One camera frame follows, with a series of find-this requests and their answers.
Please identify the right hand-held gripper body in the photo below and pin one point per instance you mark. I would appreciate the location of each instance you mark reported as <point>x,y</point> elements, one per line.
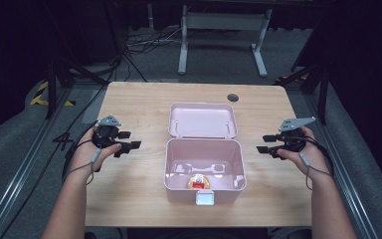
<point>293,141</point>

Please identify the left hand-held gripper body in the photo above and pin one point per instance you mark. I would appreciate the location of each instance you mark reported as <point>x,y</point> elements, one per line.
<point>107,134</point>

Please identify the pink plastic lidded box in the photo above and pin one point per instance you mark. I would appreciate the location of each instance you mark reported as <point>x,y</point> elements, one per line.
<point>204,156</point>

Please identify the small orange red packet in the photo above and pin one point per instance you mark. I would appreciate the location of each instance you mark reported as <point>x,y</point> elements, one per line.
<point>199,182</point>

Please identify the person's right hand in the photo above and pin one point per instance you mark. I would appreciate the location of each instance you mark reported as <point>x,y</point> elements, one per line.
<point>315,159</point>

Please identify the person's left hand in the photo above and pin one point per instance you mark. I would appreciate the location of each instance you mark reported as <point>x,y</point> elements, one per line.
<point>84,156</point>

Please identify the black metal stand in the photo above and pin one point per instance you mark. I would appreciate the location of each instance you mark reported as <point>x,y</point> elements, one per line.
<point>318,79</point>
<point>58,73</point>

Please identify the yellow black floor tape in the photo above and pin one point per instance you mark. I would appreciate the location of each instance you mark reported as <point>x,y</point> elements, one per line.
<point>39,98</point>

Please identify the white metal desk frame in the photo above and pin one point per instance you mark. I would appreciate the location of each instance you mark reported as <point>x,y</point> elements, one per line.
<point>224,21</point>

